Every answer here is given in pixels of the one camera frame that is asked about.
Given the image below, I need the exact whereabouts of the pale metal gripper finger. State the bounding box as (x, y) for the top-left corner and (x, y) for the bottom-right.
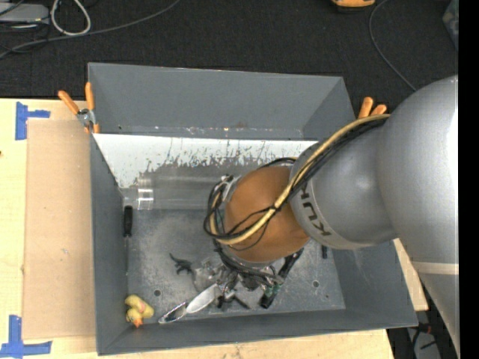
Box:
(185, 283), (222, 314)
(157, 301), (188, 325)

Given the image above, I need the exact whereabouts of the black toy lizard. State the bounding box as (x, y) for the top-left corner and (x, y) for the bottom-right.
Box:
(168, 252), (196, 276)

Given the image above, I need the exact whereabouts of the yellow rubber duck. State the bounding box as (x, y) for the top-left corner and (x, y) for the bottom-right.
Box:
(123, 294), (156, 329)

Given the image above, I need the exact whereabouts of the brown cardboard board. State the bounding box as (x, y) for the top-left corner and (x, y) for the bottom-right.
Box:
(21, 117), (99, 340)

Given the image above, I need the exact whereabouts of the grey metal bin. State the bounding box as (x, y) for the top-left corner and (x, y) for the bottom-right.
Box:
(87, 62), (420, 356)

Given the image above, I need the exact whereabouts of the black-handled screwdriver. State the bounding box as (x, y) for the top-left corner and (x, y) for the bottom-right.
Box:
(123, 204), (135, 276)

